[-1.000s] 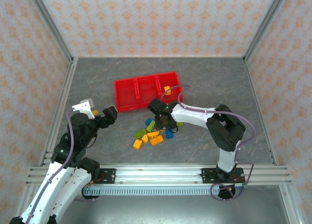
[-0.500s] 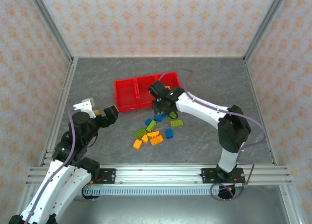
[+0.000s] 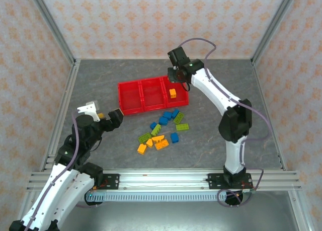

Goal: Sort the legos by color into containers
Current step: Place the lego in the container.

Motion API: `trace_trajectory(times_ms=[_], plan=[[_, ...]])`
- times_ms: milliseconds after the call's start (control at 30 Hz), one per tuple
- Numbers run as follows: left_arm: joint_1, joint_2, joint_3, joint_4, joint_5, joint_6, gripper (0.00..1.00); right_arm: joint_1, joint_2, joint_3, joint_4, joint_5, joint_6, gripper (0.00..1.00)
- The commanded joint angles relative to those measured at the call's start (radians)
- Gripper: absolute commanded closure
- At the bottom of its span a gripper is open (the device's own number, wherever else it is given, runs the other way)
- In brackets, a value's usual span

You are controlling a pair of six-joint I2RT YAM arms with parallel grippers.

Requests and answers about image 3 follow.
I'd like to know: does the yellow-orange sloped lego brick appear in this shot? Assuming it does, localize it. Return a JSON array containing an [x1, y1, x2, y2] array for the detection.
[[151, 134, 166, 144]]

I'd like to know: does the long orange lego brick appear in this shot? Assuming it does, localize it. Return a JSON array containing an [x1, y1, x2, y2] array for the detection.
[[154, 139, 170, 151]]

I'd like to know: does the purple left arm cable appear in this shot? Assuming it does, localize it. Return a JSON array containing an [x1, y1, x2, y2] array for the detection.
[[24, 111, 83, 231]]

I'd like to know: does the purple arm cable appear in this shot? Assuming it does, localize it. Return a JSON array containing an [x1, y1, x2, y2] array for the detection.
[[24, 111, 83, 231], [180, 38, 274, 208]]

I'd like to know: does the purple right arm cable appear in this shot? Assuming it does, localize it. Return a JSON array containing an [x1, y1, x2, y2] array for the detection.
[[180, 38, 274, 208]]

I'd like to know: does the wide aluminium frame rail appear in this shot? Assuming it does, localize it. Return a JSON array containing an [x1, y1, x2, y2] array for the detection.
[[27, 169, 302, 191]]

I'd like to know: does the slotted grey cable duct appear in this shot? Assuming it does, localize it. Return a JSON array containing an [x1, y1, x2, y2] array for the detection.
[[72, 192, 252, 203]]

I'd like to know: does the aluminium frame post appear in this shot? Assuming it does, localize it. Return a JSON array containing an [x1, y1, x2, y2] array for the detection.
[[251, 0, 300, 65], [26, 0, 77, 65]]

